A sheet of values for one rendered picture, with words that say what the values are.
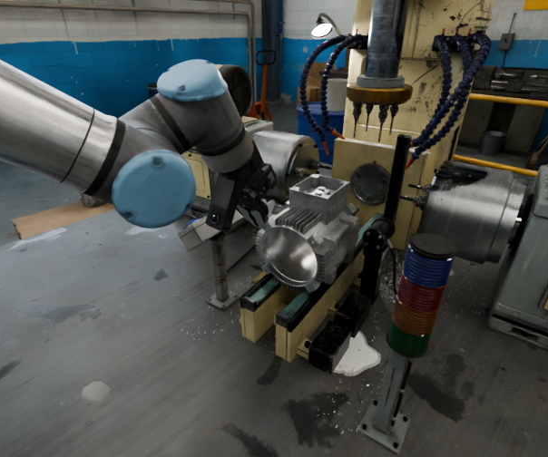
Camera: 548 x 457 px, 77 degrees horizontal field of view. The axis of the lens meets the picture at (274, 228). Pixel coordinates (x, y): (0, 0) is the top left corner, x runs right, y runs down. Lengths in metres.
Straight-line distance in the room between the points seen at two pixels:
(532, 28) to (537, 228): 5.31
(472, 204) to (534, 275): 0.21
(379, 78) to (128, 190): 0.80
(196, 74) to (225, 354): 0.61
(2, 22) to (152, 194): 5.79
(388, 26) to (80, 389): 1.11
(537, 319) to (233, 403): 0.73
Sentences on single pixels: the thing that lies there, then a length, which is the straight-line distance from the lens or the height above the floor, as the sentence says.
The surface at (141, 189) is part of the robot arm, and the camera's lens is 0.39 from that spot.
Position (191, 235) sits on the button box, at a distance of 0.82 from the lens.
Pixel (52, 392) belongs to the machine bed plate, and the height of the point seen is 0.80.
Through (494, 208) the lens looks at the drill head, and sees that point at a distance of 0.95.
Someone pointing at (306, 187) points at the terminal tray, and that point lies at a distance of 0.89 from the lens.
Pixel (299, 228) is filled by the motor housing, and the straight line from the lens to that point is 0.74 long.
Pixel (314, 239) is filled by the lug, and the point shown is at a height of 1.08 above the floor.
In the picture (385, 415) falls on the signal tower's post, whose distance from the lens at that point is 0.75.
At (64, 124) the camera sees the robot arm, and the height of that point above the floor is 1.39.
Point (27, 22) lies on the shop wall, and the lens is 6.20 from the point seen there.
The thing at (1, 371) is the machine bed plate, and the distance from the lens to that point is 1.04.
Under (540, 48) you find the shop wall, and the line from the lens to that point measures 6.12.
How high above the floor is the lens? 1.47
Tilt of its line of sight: 30 degrees down
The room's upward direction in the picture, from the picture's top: straight up
